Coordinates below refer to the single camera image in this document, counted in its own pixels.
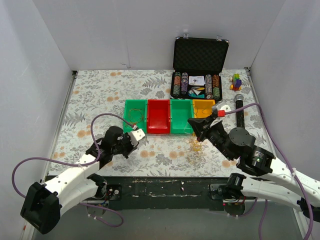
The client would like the white cable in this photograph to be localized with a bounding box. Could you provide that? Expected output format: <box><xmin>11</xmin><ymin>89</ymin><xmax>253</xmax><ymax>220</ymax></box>
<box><xmin>182</xmin><ymin>119</ymin><xmax>196</xmax><ymax>137</ymax></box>

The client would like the blue cable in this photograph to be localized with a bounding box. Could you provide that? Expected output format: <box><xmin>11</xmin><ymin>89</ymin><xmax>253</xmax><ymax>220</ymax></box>
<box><xmin>194</xmin><ymin>107</ymin><xmax>213</xmax><ymax>118</ymax></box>

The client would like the yellow cable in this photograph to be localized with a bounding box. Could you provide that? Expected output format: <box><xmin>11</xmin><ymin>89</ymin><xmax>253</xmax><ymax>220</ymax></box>
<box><xmin>186</xmin><ymin>136</ymin><xmax>204</xmax><ymax>153</ymax></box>

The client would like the orange cable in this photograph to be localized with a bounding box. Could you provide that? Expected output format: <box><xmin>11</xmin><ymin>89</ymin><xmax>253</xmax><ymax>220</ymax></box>
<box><xmin>126</xmin><ymin>107</ymin><xmax>145</xmax><ymax>126</ymax></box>

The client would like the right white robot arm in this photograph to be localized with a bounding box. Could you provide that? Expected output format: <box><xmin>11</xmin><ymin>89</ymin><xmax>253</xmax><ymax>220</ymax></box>
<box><xmin>187</xmin><ymin>116</ymin><xmax>320</xmax><ymax>222</ymax></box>

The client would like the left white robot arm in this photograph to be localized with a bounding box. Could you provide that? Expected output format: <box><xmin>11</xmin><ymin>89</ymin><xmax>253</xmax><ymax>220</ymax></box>
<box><xmin>20</xmin><ymin>126</ymin><xmax>146</xmax><ymax>234</ymax></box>

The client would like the yellow plastic bin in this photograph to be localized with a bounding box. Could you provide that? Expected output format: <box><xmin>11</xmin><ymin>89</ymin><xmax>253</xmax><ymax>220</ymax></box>
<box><xmin>192</xmin><ymin>99</ymin><xmax>216</xmax><ymax>118</ymax></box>

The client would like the right green plastic bin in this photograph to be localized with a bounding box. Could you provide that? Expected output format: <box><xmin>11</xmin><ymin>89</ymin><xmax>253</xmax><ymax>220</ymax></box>
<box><xmin>170</xmin><ymin>99</ymin><xmax>194</xmax><ymax>135</ymax></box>

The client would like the green plastic bin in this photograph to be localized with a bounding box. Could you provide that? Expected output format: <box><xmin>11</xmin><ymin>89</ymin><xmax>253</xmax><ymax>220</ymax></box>
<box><xmin>123</xmin><ymin>99</ymin><xmax>148</xmax><ymax>134</ymax></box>
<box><xmin>170</xmin><ymin>99</ymin><xmax>194</xmax><ymax>135</ymax></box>

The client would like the left green plastic bin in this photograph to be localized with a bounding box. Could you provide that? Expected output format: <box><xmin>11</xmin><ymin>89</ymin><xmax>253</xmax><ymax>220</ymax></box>
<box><xmin>123</xmin><ymin>99</ymin><xmax>148</xmax><ymax>134</ymax></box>

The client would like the red plastic bin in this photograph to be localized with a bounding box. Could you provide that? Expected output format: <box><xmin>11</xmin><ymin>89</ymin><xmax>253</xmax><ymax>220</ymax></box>
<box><xmin>146</xmin><ymin>99</ymin><xmax>171</xmax><ymax>135</ymax></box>

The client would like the black microphone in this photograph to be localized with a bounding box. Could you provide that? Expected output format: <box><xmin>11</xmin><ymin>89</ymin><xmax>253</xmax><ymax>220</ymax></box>
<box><xmin>233</xmin><ymin>93</ymin><xmax>246</xmax><ymax>128</ymax></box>

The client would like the colourful toy block car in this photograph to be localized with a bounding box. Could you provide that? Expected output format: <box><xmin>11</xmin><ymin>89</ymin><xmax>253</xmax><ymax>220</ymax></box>
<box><xmin>229</xmin><ymin>73</ymin><xmax>242</xmax><ymax>91</ymax></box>

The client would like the black poker chip case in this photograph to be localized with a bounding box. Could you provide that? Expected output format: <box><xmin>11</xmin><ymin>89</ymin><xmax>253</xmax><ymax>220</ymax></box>
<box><xmin>170</xmin><ymin>36</ymin><xmax>230</xmax><ymax>102</ymax></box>

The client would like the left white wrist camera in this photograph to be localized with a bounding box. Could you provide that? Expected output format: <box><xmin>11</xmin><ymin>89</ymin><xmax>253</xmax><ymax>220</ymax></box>
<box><xmin>128</xmin><ymin>125</ymin><xmax>146</xmax><ymax>147</ymax></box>

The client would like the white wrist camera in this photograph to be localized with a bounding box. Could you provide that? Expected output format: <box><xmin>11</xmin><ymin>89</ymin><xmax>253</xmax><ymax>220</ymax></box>
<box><xmin>210</xmin><ymin>102</ymin><xmax>232</xmax><ymax>127</ymax></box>
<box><xmin>128</xmin><ymin>125</ymin><xmax>146</xmax><ymax>147</ymax></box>

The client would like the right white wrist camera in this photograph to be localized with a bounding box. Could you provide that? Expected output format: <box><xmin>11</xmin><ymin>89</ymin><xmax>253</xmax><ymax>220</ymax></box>
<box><xmin>210</xmin><ymin>102</ymin><xmax>232</xmax><ymax>127</ymax></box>

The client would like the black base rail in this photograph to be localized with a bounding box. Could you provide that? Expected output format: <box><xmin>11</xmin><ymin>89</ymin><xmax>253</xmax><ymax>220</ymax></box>
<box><xmin>92</xmin><ymin>176</ymin><xmax>251</xmax><ymax>212</ymax></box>

